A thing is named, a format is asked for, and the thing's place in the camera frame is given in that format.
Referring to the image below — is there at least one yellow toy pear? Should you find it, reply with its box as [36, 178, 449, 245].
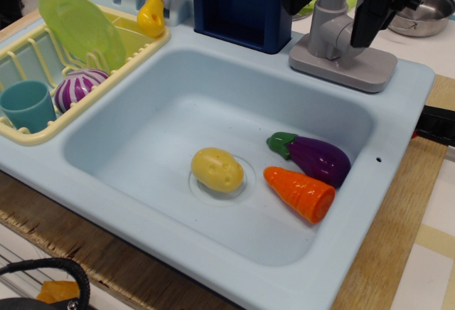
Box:
[137, 0, 165, 38]

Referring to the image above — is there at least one black bag handle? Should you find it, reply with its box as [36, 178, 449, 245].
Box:
[1, 258, 91, 309]

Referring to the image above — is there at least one teal plastic cup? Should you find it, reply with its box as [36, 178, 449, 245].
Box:
[1, 80, 57, 134]

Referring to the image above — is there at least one dark blue toy box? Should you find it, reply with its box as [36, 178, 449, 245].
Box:
[77, 0, 293, 56]

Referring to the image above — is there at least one light blue utensil holder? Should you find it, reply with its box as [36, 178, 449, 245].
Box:
[92, 0, 194, 27]

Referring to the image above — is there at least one orange toy carrot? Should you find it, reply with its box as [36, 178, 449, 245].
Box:
[263, 166, 336, 224]

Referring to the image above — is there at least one grey toy faucet lever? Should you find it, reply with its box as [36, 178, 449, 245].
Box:
[289, 0, 397, 93]

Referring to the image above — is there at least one purple white toy cabbage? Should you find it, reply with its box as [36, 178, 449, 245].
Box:
[54, 68, 109, 113]

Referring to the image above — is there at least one orange object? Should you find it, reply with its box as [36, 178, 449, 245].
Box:
[36, 281, 80, 304]

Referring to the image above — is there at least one green plastic plate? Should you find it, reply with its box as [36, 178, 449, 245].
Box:
[38, 0, 127, 70]

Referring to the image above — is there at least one black clamp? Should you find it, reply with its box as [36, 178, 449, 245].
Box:
[412, 105, 455, 146]

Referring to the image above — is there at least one light blue toy sink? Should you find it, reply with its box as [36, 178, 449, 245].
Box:
[1, 25, 434, 309]

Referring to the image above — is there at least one purple toy eggplant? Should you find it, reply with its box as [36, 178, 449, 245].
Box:
[266, 132, 351, 188]

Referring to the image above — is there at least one yellow dish rack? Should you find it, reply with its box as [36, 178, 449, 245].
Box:
[1, 6, 171, 146]

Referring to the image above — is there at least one yellow toy potato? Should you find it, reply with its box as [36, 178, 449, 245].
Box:
[191, 147, 244, 193]

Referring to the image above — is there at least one stainless steel pot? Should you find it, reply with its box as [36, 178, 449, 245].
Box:
[388, 0, 454, 38]

